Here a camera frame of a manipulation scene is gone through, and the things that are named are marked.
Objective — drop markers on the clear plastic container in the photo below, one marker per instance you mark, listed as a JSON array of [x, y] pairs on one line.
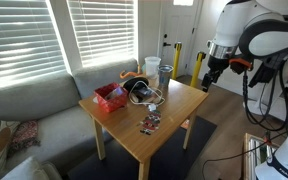
[[152, 66]]

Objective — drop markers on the plain beige pillow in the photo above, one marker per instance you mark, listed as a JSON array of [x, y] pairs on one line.
[[27, 170]]

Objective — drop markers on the black headphones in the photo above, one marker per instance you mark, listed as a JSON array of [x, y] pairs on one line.
[[135, 81]]

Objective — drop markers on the orange plush squid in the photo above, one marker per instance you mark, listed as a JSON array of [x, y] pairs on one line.
[[128, 74]]

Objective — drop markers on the red floral cushion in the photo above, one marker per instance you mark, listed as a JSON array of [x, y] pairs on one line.
[[25, 135]]

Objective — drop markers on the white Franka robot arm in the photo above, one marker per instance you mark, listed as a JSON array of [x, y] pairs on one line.
[[237, 20]]

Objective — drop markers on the wooden crate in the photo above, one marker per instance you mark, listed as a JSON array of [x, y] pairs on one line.
[[249, 156]]

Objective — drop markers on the yellow safety pole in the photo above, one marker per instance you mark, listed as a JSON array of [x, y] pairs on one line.
[[176, 60], [197, 70]]

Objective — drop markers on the red woven basket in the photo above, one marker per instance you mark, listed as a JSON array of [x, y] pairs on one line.
[[109, 104]]

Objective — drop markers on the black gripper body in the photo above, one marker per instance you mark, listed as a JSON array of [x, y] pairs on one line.
[[214, 76]]

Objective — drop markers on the white window blinds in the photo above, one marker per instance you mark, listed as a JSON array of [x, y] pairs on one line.
[[100, 30], [17, 40]]

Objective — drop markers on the wooden square table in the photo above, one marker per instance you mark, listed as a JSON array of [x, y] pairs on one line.
[[177, 100]]

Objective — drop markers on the dark floor rug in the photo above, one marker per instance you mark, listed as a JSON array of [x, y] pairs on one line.
[[170, 160]]

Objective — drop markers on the dark small box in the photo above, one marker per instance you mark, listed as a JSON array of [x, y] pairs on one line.
[[144, 92]]

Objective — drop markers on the white door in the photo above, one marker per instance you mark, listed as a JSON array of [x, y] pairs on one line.
[[179, 23]]

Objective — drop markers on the grey corner sofa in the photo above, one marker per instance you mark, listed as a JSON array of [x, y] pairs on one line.
[[44, 100]]

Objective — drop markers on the purple and white pouch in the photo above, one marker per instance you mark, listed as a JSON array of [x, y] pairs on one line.
[[114, 93]]

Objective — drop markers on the metal tumbler with lid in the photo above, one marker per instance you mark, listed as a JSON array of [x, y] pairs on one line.
[[165, 76]]

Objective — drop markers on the white charger plug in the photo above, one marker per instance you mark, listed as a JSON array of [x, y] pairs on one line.
[[152, 107]]

